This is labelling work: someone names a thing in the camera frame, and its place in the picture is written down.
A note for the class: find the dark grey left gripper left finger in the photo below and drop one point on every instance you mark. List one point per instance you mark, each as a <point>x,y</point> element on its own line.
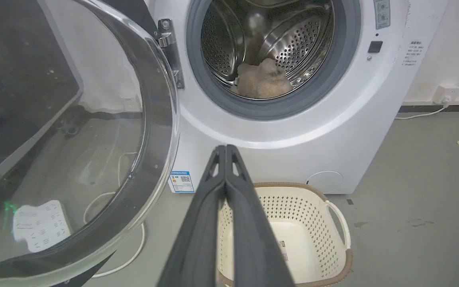
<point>197,239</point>

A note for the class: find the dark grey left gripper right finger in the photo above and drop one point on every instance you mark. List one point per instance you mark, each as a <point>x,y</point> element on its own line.
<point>253,239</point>

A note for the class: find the white front-load washing machine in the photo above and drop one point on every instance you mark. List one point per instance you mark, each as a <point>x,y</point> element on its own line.
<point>293,131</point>

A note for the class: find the transparent round washing machine door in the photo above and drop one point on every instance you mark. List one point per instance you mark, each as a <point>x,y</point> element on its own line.
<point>150,119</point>

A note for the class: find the metal door hinge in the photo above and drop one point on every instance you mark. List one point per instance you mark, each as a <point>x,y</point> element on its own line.
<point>170,48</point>

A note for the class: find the blue energy label sticker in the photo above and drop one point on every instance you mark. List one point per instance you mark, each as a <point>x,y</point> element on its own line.
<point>182,181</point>

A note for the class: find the cream perforated laundry basket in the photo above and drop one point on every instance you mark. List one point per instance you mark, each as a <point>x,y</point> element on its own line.
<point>313,223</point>

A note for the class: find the beige fluffy garment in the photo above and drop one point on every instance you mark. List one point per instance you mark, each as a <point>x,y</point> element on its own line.
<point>262,81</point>

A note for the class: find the white power strip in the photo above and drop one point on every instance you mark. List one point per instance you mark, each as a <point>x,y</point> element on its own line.
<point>40,227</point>

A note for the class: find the white wall socket plug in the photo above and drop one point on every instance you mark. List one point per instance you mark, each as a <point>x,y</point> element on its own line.
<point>445,95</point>

